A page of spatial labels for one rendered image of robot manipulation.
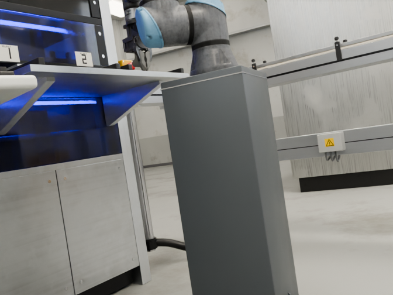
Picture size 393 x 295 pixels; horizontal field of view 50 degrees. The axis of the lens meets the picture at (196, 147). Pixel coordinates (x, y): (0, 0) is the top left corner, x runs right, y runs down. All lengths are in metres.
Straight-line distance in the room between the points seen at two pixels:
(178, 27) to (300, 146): 1.23
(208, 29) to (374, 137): 1.16
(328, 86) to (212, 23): 2.64
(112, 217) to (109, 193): 0.10
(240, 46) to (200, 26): 10.46
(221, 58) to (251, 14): 10.53
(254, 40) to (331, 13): 7.79
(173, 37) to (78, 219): 0.86
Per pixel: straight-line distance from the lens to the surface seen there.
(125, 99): 1.79
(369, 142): 2.17
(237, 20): 11.86
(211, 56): 1.24
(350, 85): 3.81
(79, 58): 1.87
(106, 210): 1.85
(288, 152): 2.32
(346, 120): 3.81
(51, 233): 1.69
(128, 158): 1.95
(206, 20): 1.26
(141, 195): 2.22
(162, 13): 1.24
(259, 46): 11.55
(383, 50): 2.14
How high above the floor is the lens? 0.61
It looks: 1 degrees down
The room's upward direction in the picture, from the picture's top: 9 degrees counter-clockwise
